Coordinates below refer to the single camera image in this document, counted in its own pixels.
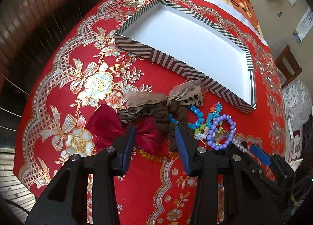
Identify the white floral pillow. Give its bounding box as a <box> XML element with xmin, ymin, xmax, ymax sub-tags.
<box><xmin>282</xmin><ymin>80</ymin><xmax>312</xmax><ymax>131</ymax></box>

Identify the orange amber bead bracelet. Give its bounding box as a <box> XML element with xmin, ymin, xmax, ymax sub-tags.
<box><xmin>137</xmin><ymin>148</ymin><xmax>180</xmax><ymax>163</ymax></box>

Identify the striped white tray box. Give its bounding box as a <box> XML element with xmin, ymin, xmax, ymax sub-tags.
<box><xmin>115</xmin><ymin>0</ymin><xmax>257</xmax><ymax>113</ymax></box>

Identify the red floral bedspread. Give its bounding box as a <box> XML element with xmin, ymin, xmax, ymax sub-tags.
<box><xmin>13</xmin><ymin>0</ymin><xmax>286</xmax><ymax>224</ymax></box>

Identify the wall calendar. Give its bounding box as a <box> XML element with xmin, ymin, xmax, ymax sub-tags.
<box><xmin>293</xmin><ymin>7</ymin><xmax>313</xmax><ymax>43</ymax></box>

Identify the leopard print bow scrunchie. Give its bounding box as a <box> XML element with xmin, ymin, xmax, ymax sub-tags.
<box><xmin>117</xmin><ymin>80</ymin><xmax>204</xmax><ymax>152</ymax></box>

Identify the blue bead bracelet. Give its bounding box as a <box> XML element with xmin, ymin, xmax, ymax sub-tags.
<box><xmin>168</xmin><ymin>105</ymin><xmax>205</xmax><ymax>130</ymax></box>

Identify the multicolor star bead bracelet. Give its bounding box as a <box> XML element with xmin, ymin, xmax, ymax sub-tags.
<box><xmin>193</xmin><ymin>101</ymin><xmax>224</xmax><ymax>141</ymax></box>

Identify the purple bead bracelet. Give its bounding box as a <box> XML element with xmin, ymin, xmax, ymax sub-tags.
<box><xmin>205</xmin><ymin>114</ymin><xmax>237</xmax><ymax>151</ymax></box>

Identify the wooden slatted headboard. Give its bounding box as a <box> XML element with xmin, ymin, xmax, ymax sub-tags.
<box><xmin>1</xmin><ymin>0</ymin><xmax>100</xmax><ymax>148</ymax></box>

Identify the dark red velvet bow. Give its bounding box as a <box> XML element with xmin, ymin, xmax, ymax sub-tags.
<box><xmin>85</xmin><ymin>104</ymin><xmax>165</xmax><ymax>156</ymax></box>

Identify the silver spiral hair tie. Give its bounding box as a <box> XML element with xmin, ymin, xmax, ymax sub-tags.
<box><xmin>231</xmin><ymin>138</ymin><xmax>253</xmax><ymax>155</ymax></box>

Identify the wooden chair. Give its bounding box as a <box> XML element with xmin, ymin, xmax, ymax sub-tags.
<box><xmin>275</xmin><ymin>44</ymin><xmax>302</xmax><ymax>88</ymax></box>

